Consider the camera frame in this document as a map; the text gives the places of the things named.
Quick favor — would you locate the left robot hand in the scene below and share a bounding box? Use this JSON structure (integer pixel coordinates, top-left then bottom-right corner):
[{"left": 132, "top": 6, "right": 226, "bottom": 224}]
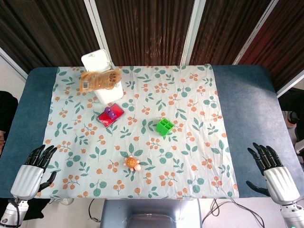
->
[{"left": 10, "top": 144, "right": 58, "bottom": 200}]

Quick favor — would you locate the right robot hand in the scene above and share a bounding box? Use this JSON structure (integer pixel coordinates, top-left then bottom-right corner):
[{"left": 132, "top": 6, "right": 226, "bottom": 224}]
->
[{"left": 246, "top": 142, "right": 301, "bottom": 206}]

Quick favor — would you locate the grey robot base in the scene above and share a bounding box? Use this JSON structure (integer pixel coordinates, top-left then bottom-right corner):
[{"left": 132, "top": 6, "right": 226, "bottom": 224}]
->
[{"left": 100, "top": 198, "right": 203, "bottom": 228}]

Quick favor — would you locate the pink turtle toy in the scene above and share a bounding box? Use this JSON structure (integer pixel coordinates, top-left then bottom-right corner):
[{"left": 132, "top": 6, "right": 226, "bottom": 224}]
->
[{"left": 123, "top": 155, "right": 142, "bottom": 172}]

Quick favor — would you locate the floral tablecloth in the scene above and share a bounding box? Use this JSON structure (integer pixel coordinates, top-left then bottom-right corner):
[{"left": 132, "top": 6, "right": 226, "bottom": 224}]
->
[{"left": 36, "top": 64, "right": 239, "bottom": 200}]

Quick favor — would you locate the blue table cover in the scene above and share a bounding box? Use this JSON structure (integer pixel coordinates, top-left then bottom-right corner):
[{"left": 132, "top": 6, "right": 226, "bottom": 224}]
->
[{"left": 0, "top": 65, "right": 300, "bottom": 199}]

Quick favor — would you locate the red ink pad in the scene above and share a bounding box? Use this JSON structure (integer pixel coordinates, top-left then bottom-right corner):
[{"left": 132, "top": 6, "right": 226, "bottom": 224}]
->
[{"left": 98, "top": 103, "right": 125, "bottom": 129}]

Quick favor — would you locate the purple stamp block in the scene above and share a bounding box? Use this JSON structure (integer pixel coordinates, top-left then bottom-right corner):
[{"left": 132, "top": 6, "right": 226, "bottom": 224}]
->
[{"left": 104, "top": 106, "right": 117, "bottom": 120}]

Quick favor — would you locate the brown snack packet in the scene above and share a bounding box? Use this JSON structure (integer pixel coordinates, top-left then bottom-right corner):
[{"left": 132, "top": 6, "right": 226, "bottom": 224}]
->
[{"left": 79, "top": 67, "right": 122, "bottom": 93}]

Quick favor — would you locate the white plastic bin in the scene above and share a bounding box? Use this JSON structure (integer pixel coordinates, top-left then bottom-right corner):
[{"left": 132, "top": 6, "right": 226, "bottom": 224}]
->
[{"left": 81, "top": 48, "right": 124, "bottom": 105}]

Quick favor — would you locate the green plastic block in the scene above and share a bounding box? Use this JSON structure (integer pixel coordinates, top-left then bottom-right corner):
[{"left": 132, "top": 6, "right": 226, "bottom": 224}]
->
[{"left": 155, "top": 118, "right": 175, "bottom": 136}]

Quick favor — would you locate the black cable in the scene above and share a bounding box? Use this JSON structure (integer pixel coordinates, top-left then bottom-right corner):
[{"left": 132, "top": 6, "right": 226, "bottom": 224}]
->
[
  {"left": 201, "top": 198, "right": 266, "bottom": 228},
  {"left": 88, "top": 198, "right": 102, "bottom": 223}
]

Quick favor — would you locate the white folding screen frame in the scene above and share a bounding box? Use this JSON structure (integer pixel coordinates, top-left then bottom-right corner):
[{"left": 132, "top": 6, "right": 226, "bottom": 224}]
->
[{"left": 0, "top": 0, "right": 304, "bottom": 98}]

